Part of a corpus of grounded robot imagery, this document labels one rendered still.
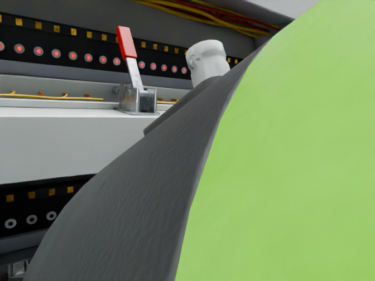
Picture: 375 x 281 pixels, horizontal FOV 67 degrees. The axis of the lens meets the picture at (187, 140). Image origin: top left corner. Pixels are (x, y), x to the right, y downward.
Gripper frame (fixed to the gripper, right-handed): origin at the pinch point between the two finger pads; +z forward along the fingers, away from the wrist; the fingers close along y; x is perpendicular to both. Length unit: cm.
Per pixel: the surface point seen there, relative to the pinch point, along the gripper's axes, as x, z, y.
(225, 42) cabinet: -35, 8, -39
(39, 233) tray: -4.1, 10.3, -0.6
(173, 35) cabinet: -34.2, 8.2, -25.6
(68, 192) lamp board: -8.0, 8.4, -3.8
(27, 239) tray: -3.7, 10.5, 0.7
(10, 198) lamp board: -8.2, 8.1, 2.1
